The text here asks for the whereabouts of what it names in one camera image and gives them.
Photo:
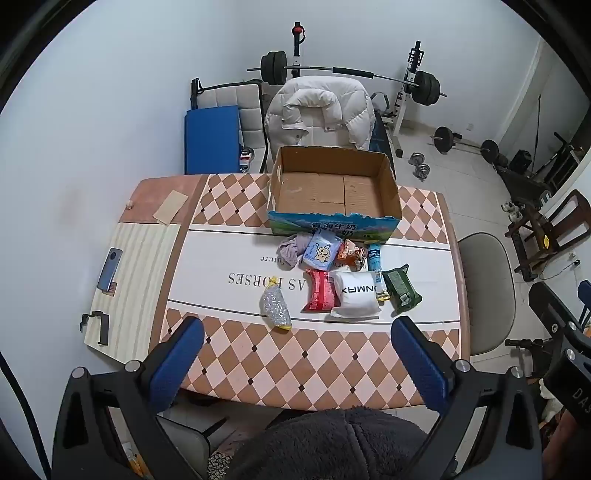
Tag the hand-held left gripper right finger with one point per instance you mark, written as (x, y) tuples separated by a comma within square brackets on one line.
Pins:
[(422, 364)]

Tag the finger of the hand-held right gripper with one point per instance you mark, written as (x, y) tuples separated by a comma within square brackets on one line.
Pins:
[(585, 302), (554, 314)]

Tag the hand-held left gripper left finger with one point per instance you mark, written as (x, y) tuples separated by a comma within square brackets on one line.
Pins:
[(178, 364)]

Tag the green packet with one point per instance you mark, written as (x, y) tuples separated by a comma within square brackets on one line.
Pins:
[(400, 290)]

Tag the white pillow packet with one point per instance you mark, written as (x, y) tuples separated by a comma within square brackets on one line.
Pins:
[(355, 295)]

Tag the blue white tube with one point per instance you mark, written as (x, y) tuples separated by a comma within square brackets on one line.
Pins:
[(374, 261)]

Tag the silver yellow-ended packet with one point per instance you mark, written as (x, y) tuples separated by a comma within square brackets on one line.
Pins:
[(275, 304)]

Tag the red snack packet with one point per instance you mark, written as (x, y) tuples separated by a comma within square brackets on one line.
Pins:
[(321, 290)]

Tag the orange snack packet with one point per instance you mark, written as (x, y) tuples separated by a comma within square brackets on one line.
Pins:
[(348, 253)]

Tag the blue white snack packet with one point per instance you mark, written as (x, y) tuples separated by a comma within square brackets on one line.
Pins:
[(323, 251)]

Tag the purple cloth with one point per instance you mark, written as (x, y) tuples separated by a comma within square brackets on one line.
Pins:
[(291, 251)]

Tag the cardboard box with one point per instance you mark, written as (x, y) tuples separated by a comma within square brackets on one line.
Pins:
[(323, 189)]

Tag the person's right forearm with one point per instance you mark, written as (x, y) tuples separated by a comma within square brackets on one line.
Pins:
[(572, 452)]

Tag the grey round chair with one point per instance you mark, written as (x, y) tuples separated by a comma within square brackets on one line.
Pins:
[(485, 286)]

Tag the black clip stand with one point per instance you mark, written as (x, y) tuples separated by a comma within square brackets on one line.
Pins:
[(102, 330)]

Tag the beige striped table mat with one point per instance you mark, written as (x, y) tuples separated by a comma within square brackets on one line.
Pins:
[(138, 286)]

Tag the dark wooden chair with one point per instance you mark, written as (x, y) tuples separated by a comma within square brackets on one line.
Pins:
[(531, 221)]

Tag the blue smartphone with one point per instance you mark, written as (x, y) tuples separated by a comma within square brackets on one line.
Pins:
[(109, 270)]

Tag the dark fleece garment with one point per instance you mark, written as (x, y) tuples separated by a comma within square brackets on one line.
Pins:
[(323, 447)]

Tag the dark exercise machine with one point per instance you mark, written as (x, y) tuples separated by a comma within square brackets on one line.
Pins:
[(521, 182)]

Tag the black box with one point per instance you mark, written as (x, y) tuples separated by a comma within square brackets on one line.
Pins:
[(521, 161)]

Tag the brown paper card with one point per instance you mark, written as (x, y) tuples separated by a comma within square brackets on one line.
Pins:
[(170, 206)]

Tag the thin black rod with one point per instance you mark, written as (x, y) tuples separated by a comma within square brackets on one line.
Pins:
[(538, 124)]

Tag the short barbell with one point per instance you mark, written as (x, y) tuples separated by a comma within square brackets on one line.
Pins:
[(444, 138)]

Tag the small red white box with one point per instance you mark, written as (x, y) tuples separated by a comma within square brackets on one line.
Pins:
[(245, 161)]

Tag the blue folded mat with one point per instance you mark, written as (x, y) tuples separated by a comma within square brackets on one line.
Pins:
[(212, 138)]

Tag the weight bench with rack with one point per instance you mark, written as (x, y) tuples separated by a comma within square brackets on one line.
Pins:
[(406, 92)]

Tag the white puffer jacket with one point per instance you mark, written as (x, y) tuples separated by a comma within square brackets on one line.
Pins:
[(323, 106)]

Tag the long barbell with black plates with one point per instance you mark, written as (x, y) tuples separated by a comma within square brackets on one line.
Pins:
[(314, 69)]

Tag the white quilted chair black frame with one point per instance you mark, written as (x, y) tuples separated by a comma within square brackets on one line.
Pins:
[(249, 106)]

